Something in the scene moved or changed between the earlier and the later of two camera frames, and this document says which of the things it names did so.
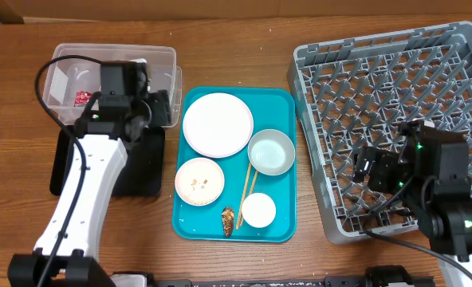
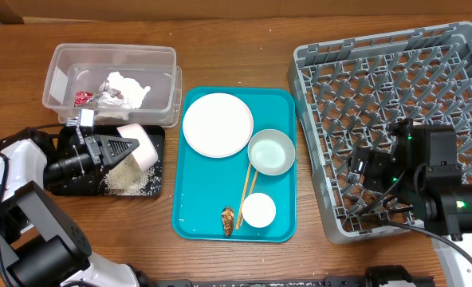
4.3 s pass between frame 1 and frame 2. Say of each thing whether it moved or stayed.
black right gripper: stayed
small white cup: stayed
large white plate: stayed
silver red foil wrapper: stayed
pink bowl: moved
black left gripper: moved
